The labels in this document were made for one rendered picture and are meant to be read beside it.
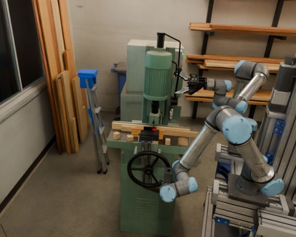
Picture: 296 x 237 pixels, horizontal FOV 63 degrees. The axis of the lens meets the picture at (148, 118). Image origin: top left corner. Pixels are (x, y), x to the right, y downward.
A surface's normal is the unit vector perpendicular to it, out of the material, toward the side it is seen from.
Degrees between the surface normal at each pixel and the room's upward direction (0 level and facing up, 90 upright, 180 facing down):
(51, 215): 0
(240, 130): 84
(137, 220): 90
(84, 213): 0
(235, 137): 84
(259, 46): 90
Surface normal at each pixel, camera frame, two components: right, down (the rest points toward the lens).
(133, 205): -0.09, 0.42
